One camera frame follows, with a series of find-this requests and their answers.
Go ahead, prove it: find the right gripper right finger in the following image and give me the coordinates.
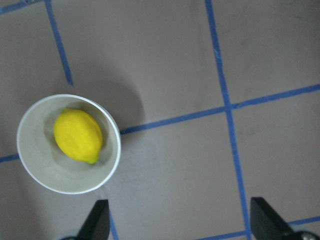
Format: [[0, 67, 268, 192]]
[[250, 197, 320, 240]]

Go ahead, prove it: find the white bowl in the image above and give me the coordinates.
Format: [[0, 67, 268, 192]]
[[16, 94, 122, 195]]

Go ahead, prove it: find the yellow lemon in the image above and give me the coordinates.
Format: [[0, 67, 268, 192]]
[[53, 108, 103, 164]]

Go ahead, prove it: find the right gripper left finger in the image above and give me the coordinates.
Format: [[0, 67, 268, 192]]
[[60, 199, 110, 240]]

